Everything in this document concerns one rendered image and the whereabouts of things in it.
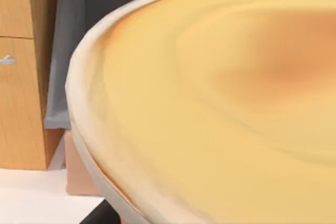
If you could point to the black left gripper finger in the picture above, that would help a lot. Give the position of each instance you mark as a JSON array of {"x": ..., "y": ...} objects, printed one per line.
[{"x": 101, "y": 214}]

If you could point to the round yellow bread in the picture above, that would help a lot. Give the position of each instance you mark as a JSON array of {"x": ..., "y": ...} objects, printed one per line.
[{"x": 199, "y": 108}]

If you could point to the salmon-coloured shallow box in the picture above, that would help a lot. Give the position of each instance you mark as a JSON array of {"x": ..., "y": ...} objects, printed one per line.
[{"x": 78, "y": 171}]

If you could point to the wooden drawer front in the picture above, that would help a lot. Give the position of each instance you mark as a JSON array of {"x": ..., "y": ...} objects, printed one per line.
[
  {"x": 18, "y": 103},
  {"x": 14, "y": 3}
]

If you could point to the wooden cupboard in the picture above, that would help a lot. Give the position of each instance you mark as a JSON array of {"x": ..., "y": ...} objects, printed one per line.
[{"x": 39, "y": 82}]

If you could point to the grey cabinet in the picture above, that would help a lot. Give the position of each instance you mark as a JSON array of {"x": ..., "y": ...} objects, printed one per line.
[{"x": 78, "y": 24}]

